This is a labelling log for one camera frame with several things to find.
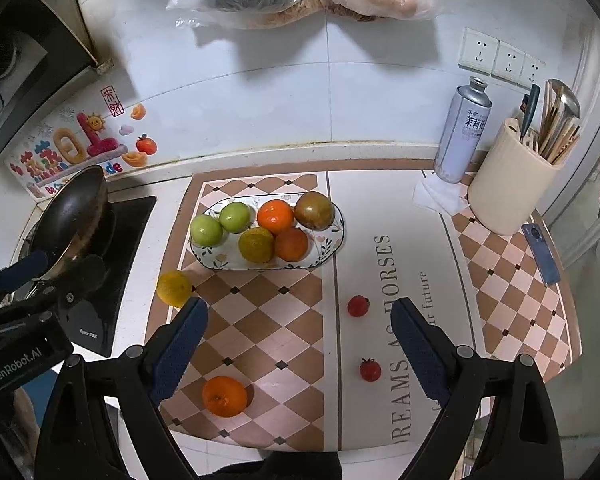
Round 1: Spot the orange with stem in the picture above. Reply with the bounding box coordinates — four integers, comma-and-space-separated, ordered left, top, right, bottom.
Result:
201, 376, 248, 418

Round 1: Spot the cherry tomato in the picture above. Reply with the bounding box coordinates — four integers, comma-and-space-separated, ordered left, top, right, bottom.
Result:
358, 359, 382, 382
347, 295, 370, 318

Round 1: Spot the bright orange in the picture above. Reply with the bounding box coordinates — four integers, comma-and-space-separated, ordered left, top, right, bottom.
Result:
257, 200, 294, 235

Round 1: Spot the dark orange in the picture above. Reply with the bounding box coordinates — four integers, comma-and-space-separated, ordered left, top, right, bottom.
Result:
274, 228, 309, 262

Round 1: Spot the red green apple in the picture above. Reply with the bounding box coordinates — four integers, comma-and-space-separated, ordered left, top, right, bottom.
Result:
294, 191, 335, 231

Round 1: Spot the yellow spotted lemon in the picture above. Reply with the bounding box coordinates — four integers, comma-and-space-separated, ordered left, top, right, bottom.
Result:
238, 226, 275, 263

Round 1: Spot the black gas stove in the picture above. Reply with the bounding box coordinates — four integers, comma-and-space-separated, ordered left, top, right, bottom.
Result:
50, 196, 157, 358

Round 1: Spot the black wok pan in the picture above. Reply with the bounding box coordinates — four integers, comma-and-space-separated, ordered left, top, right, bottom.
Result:
29, 165, 108, 283

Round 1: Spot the blue smartphone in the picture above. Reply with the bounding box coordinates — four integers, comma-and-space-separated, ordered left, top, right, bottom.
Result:
521, 223, 560, 286

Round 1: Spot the oval patterned ceramic plate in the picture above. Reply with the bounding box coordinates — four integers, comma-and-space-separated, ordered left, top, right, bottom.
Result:
187, 193, 346, 271

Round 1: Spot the checkered printed table mat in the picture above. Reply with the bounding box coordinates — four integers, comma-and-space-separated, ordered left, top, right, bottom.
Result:
138, 160, 582, 451

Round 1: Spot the range hood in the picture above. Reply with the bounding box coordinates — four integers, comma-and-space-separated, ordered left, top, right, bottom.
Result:
0, 0, 97, 162

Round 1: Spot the cream utensil holder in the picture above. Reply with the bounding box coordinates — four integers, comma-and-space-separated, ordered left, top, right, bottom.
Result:
467, 117, 562, 236

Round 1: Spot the white folded tissue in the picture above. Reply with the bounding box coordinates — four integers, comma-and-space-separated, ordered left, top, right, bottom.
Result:
413, 174, 468, 217

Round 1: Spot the wooden chopsticks bundle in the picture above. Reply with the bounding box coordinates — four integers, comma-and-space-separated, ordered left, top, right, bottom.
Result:
520, 78, 581, 165

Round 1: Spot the silver spray can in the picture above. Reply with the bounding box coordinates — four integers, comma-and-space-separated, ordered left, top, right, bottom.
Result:
434, 76, 492, 183

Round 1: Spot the metal ladle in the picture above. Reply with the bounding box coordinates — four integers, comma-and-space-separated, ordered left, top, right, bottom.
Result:
542, 78, 581, 150

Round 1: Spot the colourful wall sticker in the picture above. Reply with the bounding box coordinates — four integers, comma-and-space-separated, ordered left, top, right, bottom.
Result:
5, 84, 158, 200

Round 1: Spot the dark handled knife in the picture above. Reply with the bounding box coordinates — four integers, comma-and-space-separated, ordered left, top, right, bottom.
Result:
519, 84, 541, 142

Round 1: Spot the white wall socket strip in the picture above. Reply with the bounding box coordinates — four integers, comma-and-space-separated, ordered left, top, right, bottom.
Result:
458, 27, 550, 89

